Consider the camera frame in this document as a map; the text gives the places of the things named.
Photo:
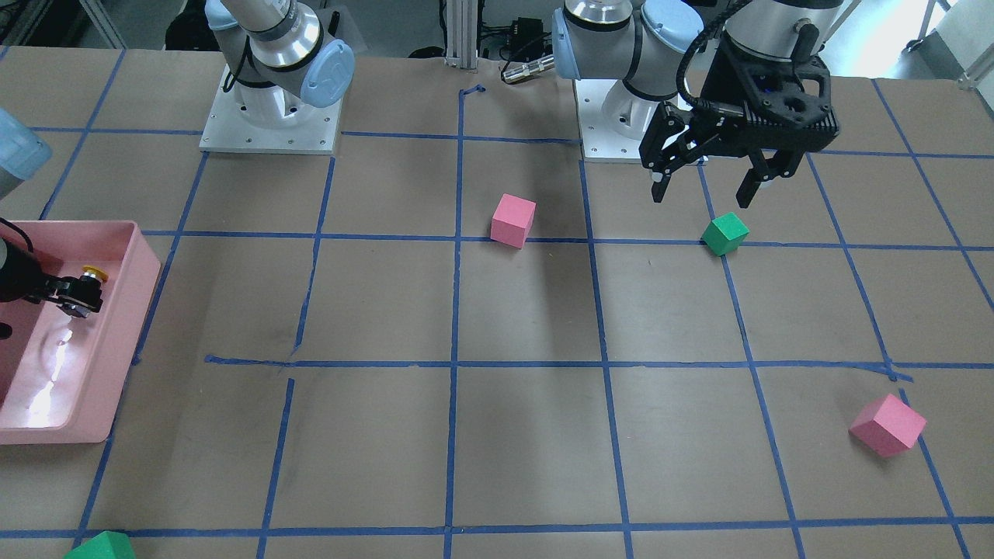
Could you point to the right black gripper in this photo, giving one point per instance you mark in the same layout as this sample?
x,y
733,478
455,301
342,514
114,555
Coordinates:
x,y
17,277

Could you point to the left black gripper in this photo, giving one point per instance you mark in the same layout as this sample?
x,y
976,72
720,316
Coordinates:
x,y
728,78

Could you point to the green cube near left arm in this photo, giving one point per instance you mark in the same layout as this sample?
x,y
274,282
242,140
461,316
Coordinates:
x,y
724,234

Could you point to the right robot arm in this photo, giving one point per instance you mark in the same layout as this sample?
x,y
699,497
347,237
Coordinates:
x,y
266,43

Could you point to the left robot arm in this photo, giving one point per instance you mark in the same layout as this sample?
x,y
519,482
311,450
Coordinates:
x,y
662,50

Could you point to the pink plastic bin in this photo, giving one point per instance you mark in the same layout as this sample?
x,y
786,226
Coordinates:
x,y
62,377

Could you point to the pink cube centre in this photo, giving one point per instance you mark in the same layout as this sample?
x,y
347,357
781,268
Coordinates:
x,y
512,220

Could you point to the pink cube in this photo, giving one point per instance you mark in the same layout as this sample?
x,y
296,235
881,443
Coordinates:
x,y
888,426
512,220

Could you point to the green cube near bin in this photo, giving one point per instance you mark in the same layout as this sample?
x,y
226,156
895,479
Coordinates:
x,y
105,545

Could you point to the pink cube far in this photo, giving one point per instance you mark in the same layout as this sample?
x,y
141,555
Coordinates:
x,y
888,426

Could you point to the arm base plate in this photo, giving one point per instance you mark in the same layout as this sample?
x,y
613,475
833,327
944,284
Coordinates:
x,y
270,121
612,121

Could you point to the aluminium frame post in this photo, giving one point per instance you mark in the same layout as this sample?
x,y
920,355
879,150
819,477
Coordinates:
x,y
462,27

